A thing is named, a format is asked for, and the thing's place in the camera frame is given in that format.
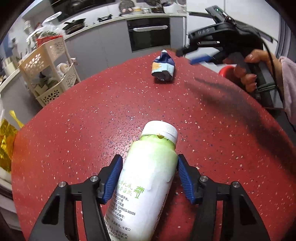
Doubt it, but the red plastic stool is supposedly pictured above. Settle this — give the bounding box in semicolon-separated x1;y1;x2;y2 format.
218;65;237;81

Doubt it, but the white refrigerator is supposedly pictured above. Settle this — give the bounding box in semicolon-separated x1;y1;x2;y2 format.
187;1;282;57

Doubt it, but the black wok on stove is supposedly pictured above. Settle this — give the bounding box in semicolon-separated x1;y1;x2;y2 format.
62;18;86;35

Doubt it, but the person's right hand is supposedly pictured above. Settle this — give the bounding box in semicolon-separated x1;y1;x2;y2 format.
233;49;283;93

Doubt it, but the blue white packet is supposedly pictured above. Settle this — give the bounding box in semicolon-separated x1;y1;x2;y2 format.
151;50;175;81

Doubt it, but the black built-in oven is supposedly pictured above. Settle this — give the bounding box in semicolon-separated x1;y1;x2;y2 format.
127;18;171;52

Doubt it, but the coconut drink bottle white cap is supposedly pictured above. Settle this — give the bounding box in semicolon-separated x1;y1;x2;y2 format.
104;120;178;240

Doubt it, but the pink sleeve forearm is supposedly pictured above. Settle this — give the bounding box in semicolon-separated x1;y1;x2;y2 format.
279;56;296;125

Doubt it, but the black range hood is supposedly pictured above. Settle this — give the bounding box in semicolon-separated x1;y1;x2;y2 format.
49;0;116;22

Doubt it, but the gold foil bag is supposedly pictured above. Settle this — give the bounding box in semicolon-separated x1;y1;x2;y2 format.
0;108;18;173

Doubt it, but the beige plastic storage cart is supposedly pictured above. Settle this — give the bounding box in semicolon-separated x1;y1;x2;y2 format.
18;37;81;107

